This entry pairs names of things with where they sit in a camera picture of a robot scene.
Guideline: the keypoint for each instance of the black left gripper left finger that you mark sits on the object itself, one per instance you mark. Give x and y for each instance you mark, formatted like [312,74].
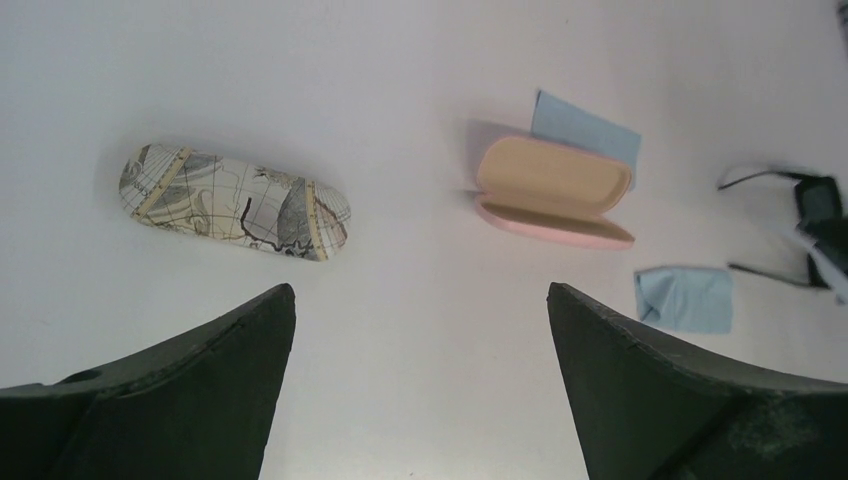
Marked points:
[199,405]

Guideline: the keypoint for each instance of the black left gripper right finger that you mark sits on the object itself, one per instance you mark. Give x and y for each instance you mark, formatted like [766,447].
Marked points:
[648,405]

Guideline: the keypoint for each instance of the pink glasses case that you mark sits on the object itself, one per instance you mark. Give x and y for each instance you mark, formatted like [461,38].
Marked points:
[553,192]

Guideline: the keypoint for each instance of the map print glasses case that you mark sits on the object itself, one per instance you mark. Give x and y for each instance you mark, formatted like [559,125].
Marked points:
[184,190]

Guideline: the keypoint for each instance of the light blue cleaning cloth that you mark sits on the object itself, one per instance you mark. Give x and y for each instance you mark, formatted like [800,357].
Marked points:
[556,120]

